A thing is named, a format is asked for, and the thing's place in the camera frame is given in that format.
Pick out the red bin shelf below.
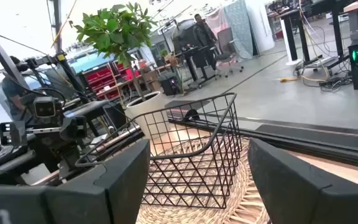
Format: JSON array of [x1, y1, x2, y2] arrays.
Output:
[[82, 63, 127, 100]]

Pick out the white cloth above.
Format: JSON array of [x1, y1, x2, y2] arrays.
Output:
[[246, 0, 276, 54]]

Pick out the small black computer tower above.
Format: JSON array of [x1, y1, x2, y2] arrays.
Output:
[[160, 76, 180, 96]]

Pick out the black wire basket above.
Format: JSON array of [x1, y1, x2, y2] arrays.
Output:
[[75, 92, 242, 210]]

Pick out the yellow floor cable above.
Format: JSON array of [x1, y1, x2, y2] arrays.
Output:
[[279, 27, 331, 83]]

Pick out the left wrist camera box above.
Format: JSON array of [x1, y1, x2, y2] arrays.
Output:
[[32, 95, 64, 119]]

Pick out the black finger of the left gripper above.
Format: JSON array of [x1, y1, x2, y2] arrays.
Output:
[[0, 121, 28, 147], [59, 115, 88, 141]]

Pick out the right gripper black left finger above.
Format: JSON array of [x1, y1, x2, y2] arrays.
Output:
[[0, 138, 151, 224]]

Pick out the black overhead rig post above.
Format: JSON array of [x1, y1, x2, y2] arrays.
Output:
[[47, 0, 88, 97]]

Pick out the black workstation desk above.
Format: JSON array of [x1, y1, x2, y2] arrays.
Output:
[[172, 18, 220, 90]]

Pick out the pink cloth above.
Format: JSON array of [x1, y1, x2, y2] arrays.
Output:
[[205, 9, 229, 38]]

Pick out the black floor cables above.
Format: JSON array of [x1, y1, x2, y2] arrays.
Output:
[[293, 58, 354, 93]]

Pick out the grey office chair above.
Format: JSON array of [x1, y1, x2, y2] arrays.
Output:
[[214, 27, 245, 78]]

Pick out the black standing desk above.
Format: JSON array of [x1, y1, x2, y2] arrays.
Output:
[[267, 0, 351, 71]]

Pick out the person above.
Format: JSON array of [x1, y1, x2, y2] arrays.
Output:
[[193, 13, 219, 68], [1, 55, 32, 122]]

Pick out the round woven placemat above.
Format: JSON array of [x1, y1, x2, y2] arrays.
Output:
[[135, 135, 272, 224]]

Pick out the teal patterned cloth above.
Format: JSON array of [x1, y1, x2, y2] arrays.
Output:
[[224, 0, 254, 60]]

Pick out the green plant in white pot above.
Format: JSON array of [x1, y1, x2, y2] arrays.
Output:
[[73, 1, 170, 139]]

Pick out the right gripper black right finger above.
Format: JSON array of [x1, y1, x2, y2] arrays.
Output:
[[247, 138, 358, 224]]

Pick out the black slanted panel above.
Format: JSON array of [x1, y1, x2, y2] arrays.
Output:
[[0, 23, 30, 91]]

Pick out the cardboard box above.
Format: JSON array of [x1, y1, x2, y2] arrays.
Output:
[[141, 70, 163, 93]]

